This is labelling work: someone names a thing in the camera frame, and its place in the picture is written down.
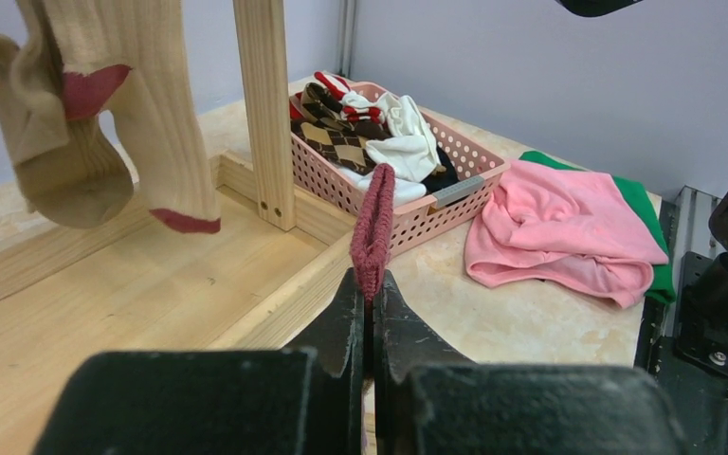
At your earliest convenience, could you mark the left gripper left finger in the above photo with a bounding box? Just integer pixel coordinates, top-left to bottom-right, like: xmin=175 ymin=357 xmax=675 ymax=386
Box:
xmin=36 ymin=270 xmax=364 ymax=454

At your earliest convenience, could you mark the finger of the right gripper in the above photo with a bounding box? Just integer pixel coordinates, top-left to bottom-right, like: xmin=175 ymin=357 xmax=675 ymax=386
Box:
xmin=556 ymin=0 xmax=640 ymax=18

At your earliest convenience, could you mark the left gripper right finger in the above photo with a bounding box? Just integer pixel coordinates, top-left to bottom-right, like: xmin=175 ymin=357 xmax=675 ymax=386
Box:
xmin=373 ymin=274 xmax=688 ymax=454

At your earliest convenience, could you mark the purple striped tan sock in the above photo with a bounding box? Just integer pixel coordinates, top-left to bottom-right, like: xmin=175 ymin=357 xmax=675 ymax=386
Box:
xmin=349 ymin=164 xmax=395 ymax=310

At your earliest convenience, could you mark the purple striped sock maroon cuff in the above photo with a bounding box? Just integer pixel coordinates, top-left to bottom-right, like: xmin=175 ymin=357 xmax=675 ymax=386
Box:
xmin=18 ymin=1 xmax=221 ymax=234

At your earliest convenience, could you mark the wooden clothes rack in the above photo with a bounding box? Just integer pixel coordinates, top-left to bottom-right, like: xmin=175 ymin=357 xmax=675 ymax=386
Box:
xmin=0 ymin=1 xmax=350 ymax=454

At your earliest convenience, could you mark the pink plastic basket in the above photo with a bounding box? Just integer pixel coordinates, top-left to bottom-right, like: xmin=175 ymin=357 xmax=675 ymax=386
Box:
xmin=288 ymin=80 xmax=512 ymax=259

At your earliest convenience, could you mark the pink cloth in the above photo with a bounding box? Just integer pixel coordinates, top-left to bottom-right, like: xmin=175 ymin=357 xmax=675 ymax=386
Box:
xmin=464 ymin=160 xmax=668 ymax=308

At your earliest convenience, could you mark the green cloth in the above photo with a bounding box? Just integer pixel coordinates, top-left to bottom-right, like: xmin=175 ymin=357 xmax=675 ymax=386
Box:
xmin=518 ymin=150 xmax=678 ymax=306

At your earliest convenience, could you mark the red white striped sock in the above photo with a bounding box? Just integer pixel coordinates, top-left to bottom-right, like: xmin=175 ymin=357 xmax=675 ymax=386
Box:
xmin=289 ymin=71 xmax=386 ymax=125

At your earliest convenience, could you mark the brown argyle sock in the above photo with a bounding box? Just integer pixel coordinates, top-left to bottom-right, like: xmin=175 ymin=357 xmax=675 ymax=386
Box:
xmin=291 ymin=82 xmax=391 ymax=175

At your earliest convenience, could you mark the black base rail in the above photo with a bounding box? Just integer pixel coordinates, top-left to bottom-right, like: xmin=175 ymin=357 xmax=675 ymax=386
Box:
xmin=634 ymin=187 xmax=728 ymax=454

